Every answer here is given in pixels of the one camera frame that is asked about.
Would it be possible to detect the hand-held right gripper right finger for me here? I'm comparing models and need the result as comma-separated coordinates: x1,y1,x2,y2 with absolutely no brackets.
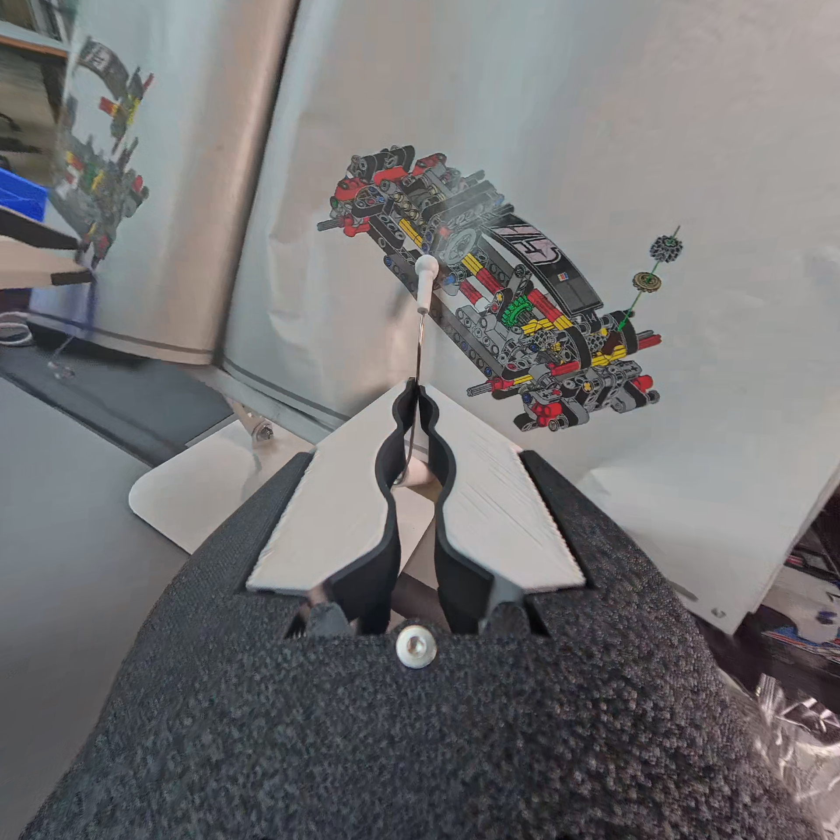
417,382,586,635

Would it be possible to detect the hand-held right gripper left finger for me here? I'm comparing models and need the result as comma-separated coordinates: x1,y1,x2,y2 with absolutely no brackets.
246,379,417,635

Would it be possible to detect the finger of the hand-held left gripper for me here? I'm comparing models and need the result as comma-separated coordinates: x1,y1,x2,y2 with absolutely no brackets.
0,236,96,290
0,206,83,253

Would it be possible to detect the toy instruction booklet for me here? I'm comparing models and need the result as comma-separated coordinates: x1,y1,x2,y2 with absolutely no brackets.
26,0,840,634

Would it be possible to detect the grey desk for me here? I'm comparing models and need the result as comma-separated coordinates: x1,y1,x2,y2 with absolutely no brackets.
0,354,231,818

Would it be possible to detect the blue plastic parts bin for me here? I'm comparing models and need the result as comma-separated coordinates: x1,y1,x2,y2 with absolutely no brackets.
0,167,50,223

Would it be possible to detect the white metal book stand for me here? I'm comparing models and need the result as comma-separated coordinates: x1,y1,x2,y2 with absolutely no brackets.
128,364,460,611

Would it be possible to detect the clear plastic bag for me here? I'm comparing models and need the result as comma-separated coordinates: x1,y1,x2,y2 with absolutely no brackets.
748,669,840,834

